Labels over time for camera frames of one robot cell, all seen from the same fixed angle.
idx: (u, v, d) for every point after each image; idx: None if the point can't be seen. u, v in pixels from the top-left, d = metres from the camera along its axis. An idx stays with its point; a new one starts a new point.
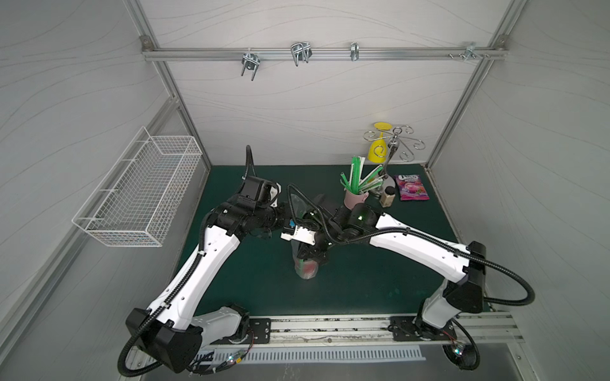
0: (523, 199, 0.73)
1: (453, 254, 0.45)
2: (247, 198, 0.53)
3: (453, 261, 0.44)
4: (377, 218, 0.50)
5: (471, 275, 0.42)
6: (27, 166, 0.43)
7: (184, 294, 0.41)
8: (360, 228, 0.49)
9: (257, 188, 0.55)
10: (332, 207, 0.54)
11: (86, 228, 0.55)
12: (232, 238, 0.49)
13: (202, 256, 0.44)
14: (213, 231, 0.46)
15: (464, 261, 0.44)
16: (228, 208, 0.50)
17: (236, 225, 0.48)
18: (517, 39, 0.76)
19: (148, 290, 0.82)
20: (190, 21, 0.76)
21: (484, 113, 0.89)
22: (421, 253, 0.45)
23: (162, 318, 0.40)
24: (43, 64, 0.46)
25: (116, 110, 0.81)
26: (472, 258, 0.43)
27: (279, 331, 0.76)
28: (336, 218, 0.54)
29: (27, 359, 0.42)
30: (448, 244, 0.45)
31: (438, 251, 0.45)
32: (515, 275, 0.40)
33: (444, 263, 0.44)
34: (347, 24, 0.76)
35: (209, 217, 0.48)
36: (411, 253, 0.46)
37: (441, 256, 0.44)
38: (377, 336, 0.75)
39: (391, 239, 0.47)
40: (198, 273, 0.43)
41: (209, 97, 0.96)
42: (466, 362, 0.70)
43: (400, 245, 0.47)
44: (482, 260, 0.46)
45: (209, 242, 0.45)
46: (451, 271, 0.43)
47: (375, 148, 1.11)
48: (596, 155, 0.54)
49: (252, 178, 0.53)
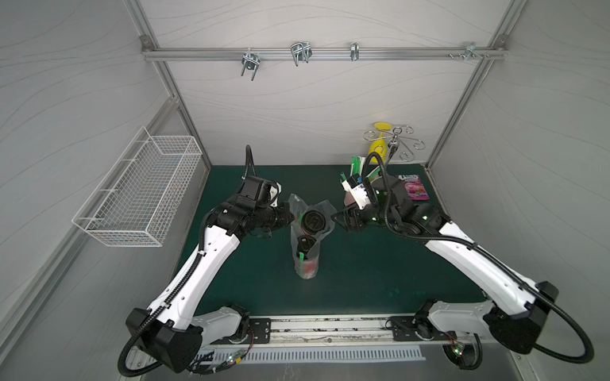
0: (523, 199, 0.73)
1: (517, 286, 0.41)
2: (247, 198, 0.53)
3: (516, 292, 0.41)
4: (443, 225, 0.48)
5: (532, 311, 0.39)
6: (27, 166, 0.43)
7: (184, 294, 0.41)
8: (423, 229, 0.47)
9: (257, 187, 0.55)
10: (401, 196, 0.50)
11: (86, 228, 0.55)
12: (231, 238, 0.49)
13: (202, 256, 0.44)
14: (213, 231, 0.46)
15: (528, 297, 0.40)
16: (228, 208, 0.50)
17: (236, 225, 0.48)
18: (517, 39, 0.76)
19: (148, 290, 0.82)
20: (190, 21, 0.76)
21: (484, 113, 0.89)
22: (480, 273, 0.43)
23: (162, 318, 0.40)
24: (43, 63, 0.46)
25: (116, 110, 0.81)
26: (540, 297, 0.40)
27: (279, 331, 0.76)
28: (402, 209, 0.51)
29: (27, 358, 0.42)
30: (516, 275, 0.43)
31: (501, 277, 0.42)
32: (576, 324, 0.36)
33: (503, 291, 0.41)
34: (347, 24, 0.76)
35: (209, 217, 0.48)
36: (470, 270, 0.44)
37: (503, 283, 0.42)
38: (377, 336, 0.75)
39: (453, 249, 0.45)
40: (198, 273, 0.43)
41: (209, 97, 0.96)
42: (466, 362, 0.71)
43: (461, 259, 0.45)
44: (549, 302, 0.42)
45: (209, 241, 0.45)
46: (510, 301, 0.41)
47: (375, 148, 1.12)
48: (597, 155, 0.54)
49: (252, 178, 0.53)
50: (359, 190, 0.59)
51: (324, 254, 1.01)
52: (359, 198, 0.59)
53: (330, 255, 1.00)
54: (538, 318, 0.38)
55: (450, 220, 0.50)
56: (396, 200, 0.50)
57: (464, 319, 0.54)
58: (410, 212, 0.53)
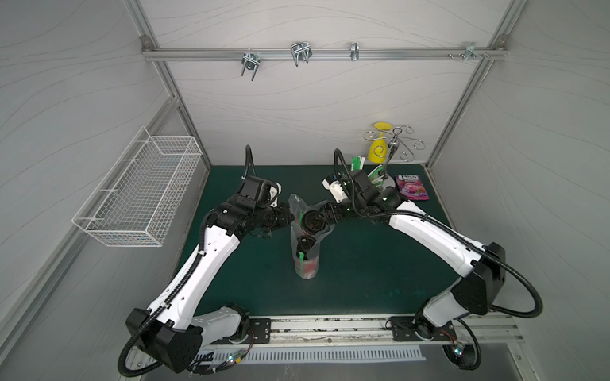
0: (523, 199, 0.73)
1: (465, 247, 0.46)
2: (247, 198, 0.53)
3: (464, 252, 0.45)
4: (401, 202, 0.54)
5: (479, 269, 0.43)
6: (27, 166, 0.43)
7: (184, 294, 0.41)
8: (384, 209, 0.54)
9: (257, 187, 0.55)
10: (364, 184, 0.58)
11: (86, 228, 0.55)
12: (231, 238, 0.49)
13: (202, 256, 0.44)
14: (213, 231, 0.46)
15: (475, 256, 0.44)
16: (228, 208, 0.50)
17: (236, 225, 0.48)
18: (517, 40, 0.76)
19: (148, 290, 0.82)
20: (190, 21, 0.76)
21: (484, 113, 0.89)
22: (433, 240, 0.48)
23: (162, 318, 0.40)
24: (43, 64, 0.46)
25: (116, 110, 0.81)
26: (484, 254, 0.45)
27: (279, 331, 0.76)
28: (364, 195, 0.58)
29: (27, 358, 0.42)
30: (463, 237, 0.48)
31: (451, 240, 0.47)
32: (524, 280, 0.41)
33: (454, 253, 0.45)
34: (347, 24, 0.76)
35: (209, 217, 0.48)
36: (426, 240, 0.49)
37: (452, 245, 0.46)
38: (377, 336, 0.75)
39: (408, 222, 0.51)
40: (198, 274, 0.43)
41: (209, 97, 0.96)
42: (466, 362, 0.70)
43: (417, 230, 0.50)
44: (494, 259, 0.46)
45: (209, 241, 0.45)
46: (460, 262, 0.45)
47: (376, 148, 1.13)
48: (596, 155, 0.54)
49: (252, 178, 0.53)
50: (335, 184, 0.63)
51: (324, 254, 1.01)
52: (337, 192, 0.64)
53: (330, 255, 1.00)
54: (487, 275, 0.42)
55: (408, 199, 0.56)
56: (359, 188, 0.58)
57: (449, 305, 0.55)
58: (373, 195, 0.60)
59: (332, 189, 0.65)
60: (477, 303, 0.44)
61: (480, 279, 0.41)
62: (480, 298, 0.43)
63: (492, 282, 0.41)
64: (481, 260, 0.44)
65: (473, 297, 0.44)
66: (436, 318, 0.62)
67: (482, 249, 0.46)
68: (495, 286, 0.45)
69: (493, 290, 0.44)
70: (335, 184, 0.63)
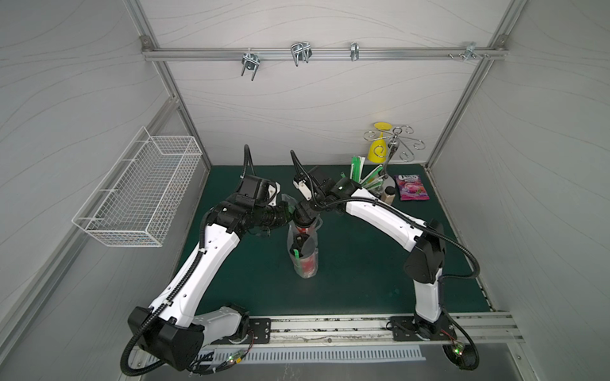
0: (523, 199, 0.73)
1: (409, 225, 0.52)
2: (246, 196, 0.54)
3: (408, 231, 0.51)
4: (355, 190, 0.59)
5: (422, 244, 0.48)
6: (28, 166, 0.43)
7: (186, 291, 0.42)
8: (339, 197, 0.58)
9: (256, 186, 0.56)
10: (321, 178, 0.63)
11: (86, 228, 0.55)
12: (232, 236, 0.50)
13: (202, 253, 0.44)
14: (214, 229, 0.47)
15: (418, 232, 0.50)
16: (227, 206, 0.50)
17: (235, 223, 0.49)
18: (517, 39, 0.76)
19: (148, 290, 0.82)
20: (190, 21, 0.76)
21: (484, 112, 0.90)
22: (383, 221, 0.53)
23: (165, 315, 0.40)
24: (42, 64, 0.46)
25: (117, 110, 0.81)
26: (425, 229, 0.51)
27: (279, 331, 0.76)
28: (321, 188, 0.63)
29: (27, 358, 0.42)
30: (407, 217, 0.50)
31: (397, 221, 0.52)
32: (471, 255, 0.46)
33: (402, 232, 0.51)
34: (347, 24, 0.76)
35: (209, 216, 0.49)
36: (377, 222, 0.54)
37: (399, 225, 0.52)
38: (377, 336, 0.75)
39: (361, 208, 0.55)
40: (199, 270, 0.44)
41: (209, 96, 0.95)
42: (466, 361, 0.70)
43: (369, 214, 0.54)
44: (436, 233, 0.50)
45: (209, 240, 0.46)
46: (406, 240, 0.50)
47: (375, 148, 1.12)
48: (597, 155, 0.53)
49: (250, 176, 0.54)
50: (302, 183, 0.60)
51: (324, 254, 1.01)
52: (305, 190, 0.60)
53: (329, 255, 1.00)
54: (427, 248, 0.47)
55: (362, 187, 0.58)
56: (316, 183, 0.63)
57: (430, 294, 0.57)
58: (330, 186, 0.65)
59: (299, 187, 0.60)
60: (422, 273, 0.50)
61: (422, 252, 0.47)
62: (423, 267, 0.48)
63: (432, 254, 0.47)
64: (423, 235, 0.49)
65: (419, 268, 0.50)
66: (426, 314, 0.63)
67: (422, 225, 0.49)
68: (437, 256, 0.53)
69: (434, 261, 0.52)
70: (301, 182, 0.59)
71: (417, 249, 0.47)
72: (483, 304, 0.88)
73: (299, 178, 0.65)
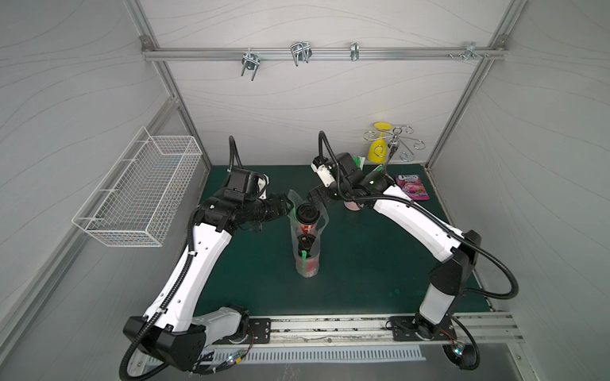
0: (524, 198, 0.73)
1: (445, 232, 0.47)
2: (235, 190, 0.51)
3: (445, 240, 0.46)
4: (387, 186, 0.54)
5: (457, 255, 0.44)
6: (28, 166, 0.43)
7: (180, 297, 0.40)
8: (368, 192, 0.52)
9: (244, 179, 0.53)
10: (350, 167, 0.57)
11: (86, 228, 0.55)
12: (221, 233, 0.47)
13: (192, 256, 0.42)
14: (202, 229, 0.44)
15: (453, 243, 0.46)
16: (214, 203, 0.47)
17: (225, 217, 0.46)
18: (517, 39, 0.76)
19: (148, 290, 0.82)
20: (190, 21, 0.76)
21: (484, 112, 0.90)
22: (417, 227, 0.48)
23: (161, 323, 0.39)
24: (43, 64, 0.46)
25: (117, 110, 0.81)
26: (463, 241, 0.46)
27: (279, 331, 0.76)
28: (349, 178, 0.57)
29: (27, 358, 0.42)
30: (445, 225, 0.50)
31: (433, 228, 0.48)
32: (504, 267, 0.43)
33: (435, 240, 0.47)
34: (348, 24, 0.76)
35: (197, 214, 0.46)
36: (408, 225, 0.50)
37: (434, 232, 0.47)
38: (377, 336, 0.75)
39: (394, 208, 0.51)
40: (192, 273, 0.42)
41: (209, 97, 0.96)
42: (466, 362, 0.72)
43: (401, 215, 0.50)
44: (475, 246, 0.46)
45: (198, 241, 0.43)
46: (439, 248, 0.46)
47: (375, 148, 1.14)
48: (598, 155, 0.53)
49: (237, 170, 0.51)
50: (323, 168, 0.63)
51: (324, 254, 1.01)
52: (326, 175, 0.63)
53: (329, 255, 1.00)
54: (463, 261, 0.44)
55: (395, 183, 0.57)
56: (345, 171, 0.56)
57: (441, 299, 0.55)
58: (359, 178, 0.59)
59: (319, 173, 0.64)
60: (450, 286, 0.47)
61: (458, 266, 0.43)
62: (453, 280, 0.45)
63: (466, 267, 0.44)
64: (460, 247, 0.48)
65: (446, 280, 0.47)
66: (426, 309, 0.63)
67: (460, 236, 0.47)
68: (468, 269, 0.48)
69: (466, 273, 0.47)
70: (322, 167, 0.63)
71: (453, 261, 0.44)
72: (483, 304, 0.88)
73: (321, 163, 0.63)
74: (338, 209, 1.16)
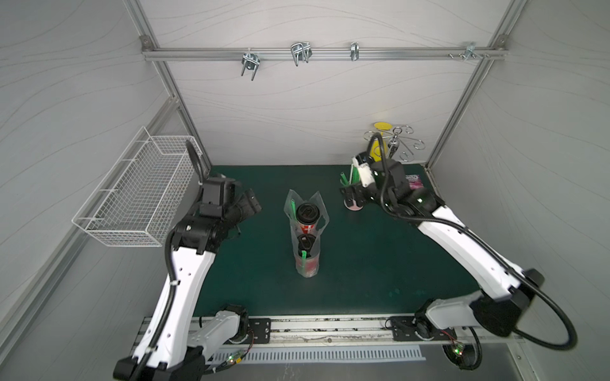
0: (524, 198, 0.73)
1: (503, 269, 0.42)
2: (211, 205, 0.48)
3: (502, 276, 0.41)
4: (438, 207, 0.49)
5: (515, 294, 0.40)
6: (28, 166, 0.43)
7: (170, 331, 0.39)
8: (416, 211, 0.48)
9: (220, 191, 0.50)
10: (399, 179, 0.52)
11: (86, 228, 0.55)
12: (204, 255, 0.45)
13: (176, 286, 0.40)
14: (181, 254, 0.41)
15: (513, 282, 0.41)
16: (191, 223, 0.44)
17: (206, 236, 0.44)
18: (517, 39, 0.76)
19: (148, 290, 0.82)
20: (190, 21, 0.76)
21: (484, 113, 0.89)
22: (469, 256, 0.44)
23: (152, 361, 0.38)
24: (43, 64, 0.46)
25: (117, 110, 0.81)
26: (523, 281, 0.41)
27: (279, 331, 0.76)
28: (397, 191, 0.53)
29: (27, 358, 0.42)
30: (503, 259, 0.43)
31: (488, 261, 0.43)
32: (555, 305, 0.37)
33: (490, 275, 0.42)
34: (347, 24, 0.76)
35: (173, 238, 0.42)
36: (457, 252, 0.46)
37: (489, 267, 0.42)
38: (377, 336, 0.75)
39: (444, 232, 0.46)
40: (178, 304, 0.40)
41: (209, 97, 0.96)
42: (466, 362, 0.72)
43: (451, 241, 0.45)
44: (535, 289, 0.42)
45: (179, 268, 0.40)
46: (495, 285, 0.41)
47: (375, 148, 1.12)
48: (598, 155, 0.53)
49: (210, 182, 0.47)
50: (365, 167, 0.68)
51: (324, 254, 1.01)
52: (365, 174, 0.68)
53: (329, 255, 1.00)
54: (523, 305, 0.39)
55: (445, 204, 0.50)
56: (393, 182, 0.51)
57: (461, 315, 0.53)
58: (407, 192, 0.55)
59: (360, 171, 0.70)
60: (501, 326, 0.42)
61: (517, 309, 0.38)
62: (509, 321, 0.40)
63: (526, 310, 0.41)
64: (519, 286, 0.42)
65: (499, 319, 0.42)
66: (434, 313, 0.62)
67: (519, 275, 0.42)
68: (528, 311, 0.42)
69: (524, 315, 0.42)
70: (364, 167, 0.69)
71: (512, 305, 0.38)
72: None
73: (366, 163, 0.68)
74: (338, 209, 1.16)
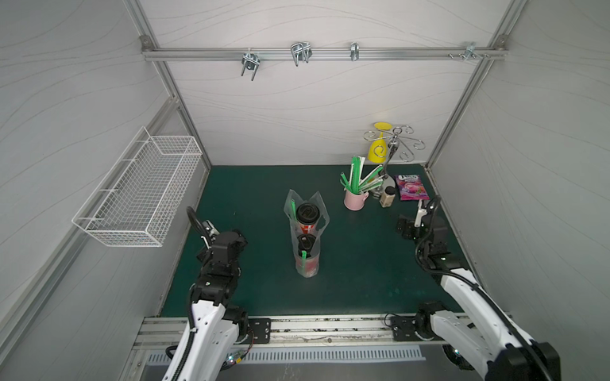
0: (524, 198, 0.73)
1: (506, 328, 0.45)
2: (221, 264, 0.56)
3: (502, 332, 0.44)
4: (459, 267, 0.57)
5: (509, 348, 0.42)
6: (27, 166, 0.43)
7: (185, 375, 0.44)
8: (438, 267, 0.58)
9: (226, 252, 0.58)
10: (438, 239, 0.61)
11: (86, 228, 0.55)
12: (218, 307, 0.54)
13: (194, 332, 0.47)
14: (200, 306, 0.50)
15: (514, 340, 0.43)
16: (208, 281, 0.54)
17: (220, 294, 0.53)
18: (518, 39, 0.76)
19: (148, 290, 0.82)
20: (190, 21, 0.76)
21: (484, 113, 0.89)
22: (476, 310, 0.48)
23: None
24: (43, 64, 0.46)
25: (117, 110, 0.81)
26: (523, 340, 0.42)
27: (279, 331, 0.76)
28: (433, 247, 0.62)
29: (27, 359, 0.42)
30: (508, 321, 0.46)
31: (493, 317, 0.46)
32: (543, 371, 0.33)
33: (492, 329, 0.45)
34: (348, 24, 0.76)
35: (193, 294, 0.52)
36: (469, 308, 0.50)
37: (492, 321, 0.46)
38: (377, 336, 0.75)
39: (457, 286, 0.53)
40: (195, 348, 0.47)
41: (209, 97, 0.96)
42: (466, 362, 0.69)
43: (464, 295, 0.52)
44: (530, 349, 0.41)
45: (198, 317, 0.48)
46: (494, 340, 0.44)
47: (375, 148, 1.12)
48: (598, 155, 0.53)
49: (218, 244, 0.55)
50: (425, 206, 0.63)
51: (324, 254, 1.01)
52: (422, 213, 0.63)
53: (329, 255, 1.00)
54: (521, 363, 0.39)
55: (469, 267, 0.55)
56: (431, 240, 0.62)
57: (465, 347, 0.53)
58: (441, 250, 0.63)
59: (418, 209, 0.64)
60: None
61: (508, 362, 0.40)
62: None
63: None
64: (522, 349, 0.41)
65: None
66: (440, 318, 0.63)
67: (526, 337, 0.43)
68: None
69: None
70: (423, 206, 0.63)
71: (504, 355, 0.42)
72: None
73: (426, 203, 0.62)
74: (338, 209, 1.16)
